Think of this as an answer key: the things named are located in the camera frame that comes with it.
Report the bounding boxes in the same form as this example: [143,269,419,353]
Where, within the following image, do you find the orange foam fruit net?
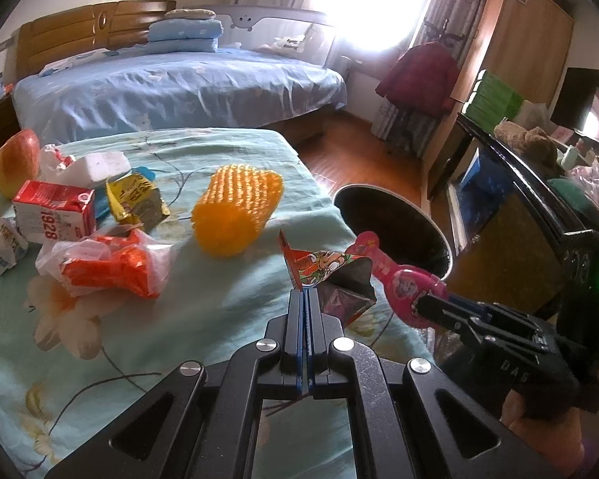
[190,164,284,259]

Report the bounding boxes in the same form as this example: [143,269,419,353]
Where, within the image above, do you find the round black trash bin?
[332,184,455,375]

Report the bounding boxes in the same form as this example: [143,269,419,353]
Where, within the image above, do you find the white orange plastic bag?
[35,230,178,300]

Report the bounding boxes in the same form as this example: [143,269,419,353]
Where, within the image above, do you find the red green snack wrapper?
[278,230,377,330]

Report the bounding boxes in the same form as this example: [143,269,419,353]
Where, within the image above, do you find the red milk carton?
[12,180,97,245]

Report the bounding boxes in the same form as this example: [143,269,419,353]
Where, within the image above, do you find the bright window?
[304,0,430,55]

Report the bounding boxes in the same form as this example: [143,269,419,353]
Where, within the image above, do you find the person's right hand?
[499,389,587,479]

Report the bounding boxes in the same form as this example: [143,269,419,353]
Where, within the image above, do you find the printed blue white pillow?
[40,51,115,78]

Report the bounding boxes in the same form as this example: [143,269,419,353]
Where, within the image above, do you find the brown teddy bear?
[494,121,560,168]

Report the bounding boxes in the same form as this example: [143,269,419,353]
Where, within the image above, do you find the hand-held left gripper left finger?
[45,290,307,479]

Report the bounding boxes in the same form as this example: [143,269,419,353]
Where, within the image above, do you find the folded blue blanket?
[147,17,224,53]

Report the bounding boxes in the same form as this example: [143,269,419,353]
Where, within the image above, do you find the yellow foil wrapper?
[105,172,171,225]

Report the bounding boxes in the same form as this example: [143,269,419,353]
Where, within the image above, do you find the green cloth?
[549,177,599,220]

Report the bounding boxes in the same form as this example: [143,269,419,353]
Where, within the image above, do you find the grey bed guard rail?
[184,4,340,65]

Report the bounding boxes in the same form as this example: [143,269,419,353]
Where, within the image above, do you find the pink plastic bag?
[566,157,599,205]

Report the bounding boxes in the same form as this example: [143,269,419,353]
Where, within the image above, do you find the white foam block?
[55,151,131,189]

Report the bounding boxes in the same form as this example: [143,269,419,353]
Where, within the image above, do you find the dark coat rack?
[419,19,465,46]

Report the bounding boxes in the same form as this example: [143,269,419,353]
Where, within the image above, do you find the green floral bed sheet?
[0,127,430,479]

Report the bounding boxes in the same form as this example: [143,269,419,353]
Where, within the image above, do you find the red yellow apple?
[0,129,42,200]

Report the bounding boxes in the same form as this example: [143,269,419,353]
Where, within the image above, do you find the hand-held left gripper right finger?
[307,290,565,479]

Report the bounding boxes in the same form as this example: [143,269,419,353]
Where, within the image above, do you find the wooden wardrobe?
[422,0,577,200]

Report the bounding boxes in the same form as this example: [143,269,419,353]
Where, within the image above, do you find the crumpled white printed wrapper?
[0,217,29,276]

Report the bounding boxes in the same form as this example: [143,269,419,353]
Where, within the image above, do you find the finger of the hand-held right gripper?
[415,294,485,347]
[446,293,537,333]

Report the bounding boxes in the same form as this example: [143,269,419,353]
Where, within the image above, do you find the black television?
[549,67,599,155]

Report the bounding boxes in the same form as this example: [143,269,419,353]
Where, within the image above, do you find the black glass cabinet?
[444,110,599,320]

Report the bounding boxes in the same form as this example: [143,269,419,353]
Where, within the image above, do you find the bed with blue sheet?
[12,42,347,145]

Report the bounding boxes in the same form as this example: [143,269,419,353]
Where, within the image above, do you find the crumpled red white wrapper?
[40,144,77,173]

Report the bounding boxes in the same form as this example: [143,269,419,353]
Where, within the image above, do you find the pink plastic toy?
[347,231,450,330]

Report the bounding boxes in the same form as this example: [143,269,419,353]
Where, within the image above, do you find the stack of green boxes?
[466,70,525,123]

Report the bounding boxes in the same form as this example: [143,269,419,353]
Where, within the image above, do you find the wooden headboard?
[15,0,178,83]

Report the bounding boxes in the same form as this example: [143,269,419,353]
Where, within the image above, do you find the dark red coat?
[376,42,461,118]

